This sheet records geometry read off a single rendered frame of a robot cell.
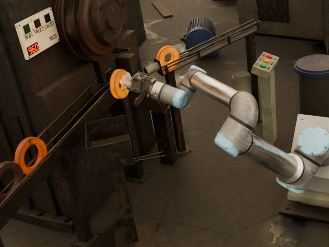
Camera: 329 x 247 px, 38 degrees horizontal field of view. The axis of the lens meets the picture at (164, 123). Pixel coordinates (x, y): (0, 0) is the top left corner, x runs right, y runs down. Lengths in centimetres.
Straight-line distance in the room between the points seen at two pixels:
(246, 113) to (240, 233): 91
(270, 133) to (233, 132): 137
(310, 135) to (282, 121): 121
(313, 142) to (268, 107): 84
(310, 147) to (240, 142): 55
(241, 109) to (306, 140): 57
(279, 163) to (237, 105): 41
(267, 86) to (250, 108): 118
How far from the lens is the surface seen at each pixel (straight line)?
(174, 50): 311
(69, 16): 255
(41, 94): 253
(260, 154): 214
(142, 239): 275
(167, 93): 238
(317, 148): 246
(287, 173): 239
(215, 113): 385
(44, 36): 256
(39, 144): 240
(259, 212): 283
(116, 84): 249
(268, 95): 320
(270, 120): 329
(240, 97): 204
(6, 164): 226
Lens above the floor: 182
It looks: 28 degrees down
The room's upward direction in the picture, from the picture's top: 10 degrees counter-clockwise
